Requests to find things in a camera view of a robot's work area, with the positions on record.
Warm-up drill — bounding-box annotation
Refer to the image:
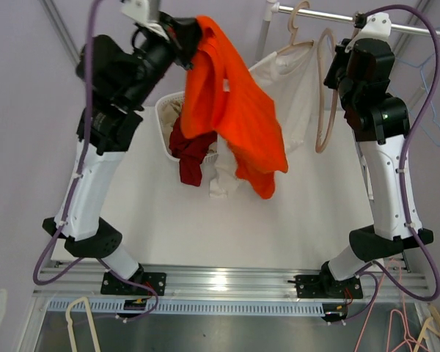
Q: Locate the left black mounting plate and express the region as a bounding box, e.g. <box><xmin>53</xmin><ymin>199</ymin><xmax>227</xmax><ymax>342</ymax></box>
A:
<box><xmin>100</xmin><ymin>272</ymin><xmax>167</xmax><ymax>296</ymax></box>

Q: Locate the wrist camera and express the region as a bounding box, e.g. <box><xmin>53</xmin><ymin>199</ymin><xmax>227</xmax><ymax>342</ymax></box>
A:
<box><xmin>121</xmin><ymin>0</ymin><xmax>161</xmax><ymax>29</ymax></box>
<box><xmin>345</xmin><ymin>12</ymin><xmax>392</xmax><ymax>53</ymax></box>

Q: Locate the white perforated plastic basket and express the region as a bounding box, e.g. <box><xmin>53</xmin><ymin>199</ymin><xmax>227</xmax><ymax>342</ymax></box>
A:
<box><xmin>155</xmin><ymin>91</ymin><xmax>218</xmax><ymax>165</ymax></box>

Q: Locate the white slotted cable duct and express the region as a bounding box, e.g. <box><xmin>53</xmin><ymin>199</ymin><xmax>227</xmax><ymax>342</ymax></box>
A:
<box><xmin>47</xmin><ymin>300</ymin><xmax>326</xmax><ymax>316</ymax></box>

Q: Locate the orange t shirt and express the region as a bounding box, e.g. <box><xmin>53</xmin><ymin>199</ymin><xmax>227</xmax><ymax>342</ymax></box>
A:
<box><xmin>180</xmin><ymin>15</ymin><xmax>288</xmax><ymax>199</ymax></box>

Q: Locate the beige t shirt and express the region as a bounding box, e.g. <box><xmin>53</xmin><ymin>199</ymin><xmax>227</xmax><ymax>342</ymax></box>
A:
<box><xmin>156</xmin><ymin>95</ymin><xmax>217</xmax><ymax>161</ymax></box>

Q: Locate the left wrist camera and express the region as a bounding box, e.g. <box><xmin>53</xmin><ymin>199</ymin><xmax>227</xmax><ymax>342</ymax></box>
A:
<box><xmin>121</xmin><ymin>0</ymin><xmax>161</xmax><ymax>29</ymax></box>

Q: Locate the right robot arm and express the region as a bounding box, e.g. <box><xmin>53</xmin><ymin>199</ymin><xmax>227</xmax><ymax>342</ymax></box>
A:
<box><xmin>319</xmin><ymin>38</ymin><xmax>434</xmax><ymax>297</ymax></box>

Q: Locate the black mounting plate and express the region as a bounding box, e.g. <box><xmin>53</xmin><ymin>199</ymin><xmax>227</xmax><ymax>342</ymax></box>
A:
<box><xmin>100</xmin><ymin>272</ymin><xmax>167</xmax><ymax>296</ymax></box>
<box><xmin>287</xmin><ymin>274</ymin><xmax>363</xmax><ymax>299</ymax></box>

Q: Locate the pink hanger on floor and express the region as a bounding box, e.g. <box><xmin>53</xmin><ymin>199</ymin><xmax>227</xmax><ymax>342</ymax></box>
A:
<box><xmin>353</xmin><ymin>256</ymin><xmax>426</xmax><ymax>352</ymax></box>

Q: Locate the dark red t shirt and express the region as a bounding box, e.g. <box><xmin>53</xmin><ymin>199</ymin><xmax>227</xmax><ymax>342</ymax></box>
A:
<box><xmin>169</xmin><ymin>117</ymin><xmax>217</xmax><ymax>187</ymax></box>

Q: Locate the blue hanger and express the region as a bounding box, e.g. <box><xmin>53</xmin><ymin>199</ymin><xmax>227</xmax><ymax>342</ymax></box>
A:
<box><xmin>415</xmin><ymin>27</ymin><xmax>440</xmax><ymax>95</ymax></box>
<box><xmin>396</xmin><ymin>54</ymin><xmax>440</xmax><ymax>147</ymax></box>

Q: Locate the white clothes rack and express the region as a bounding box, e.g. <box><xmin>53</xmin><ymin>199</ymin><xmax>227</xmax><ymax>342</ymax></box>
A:
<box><xmin>254</xmin><ymin>0</ymin><xmax>440</xmax><ymax>201</ymax></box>

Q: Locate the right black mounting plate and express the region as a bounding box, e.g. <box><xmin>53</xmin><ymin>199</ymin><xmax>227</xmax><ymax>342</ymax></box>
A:
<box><xmin>287</xmin><ymin>274</ymin><xmax>363</xmax><ymax>299</ymax></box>

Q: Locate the white t shirt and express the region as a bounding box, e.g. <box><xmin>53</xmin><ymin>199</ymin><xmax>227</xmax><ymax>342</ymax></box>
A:
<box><xmin>209</xmin><ymin>43</ymin><xmax>319</xmax><ymax>199</ymax></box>

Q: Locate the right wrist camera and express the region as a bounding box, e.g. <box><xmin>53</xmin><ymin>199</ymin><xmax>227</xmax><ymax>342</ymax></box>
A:
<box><xmin>345</xmin><ymin>12</ymin><xmax>392</xmax><ymax>53</ymax></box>

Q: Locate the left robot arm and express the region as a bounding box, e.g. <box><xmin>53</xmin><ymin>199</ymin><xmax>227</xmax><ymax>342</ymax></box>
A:
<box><xmin>43</xmin><ymin>12</ymin><xmax>202</xmax><ymax>294</ymax></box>

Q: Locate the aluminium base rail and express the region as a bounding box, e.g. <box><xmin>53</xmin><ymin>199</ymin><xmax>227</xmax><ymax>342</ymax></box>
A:
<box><xmin>32</xmin><ymin>265</ymin><xmax>432</xmax><ymax>304</ymax></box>

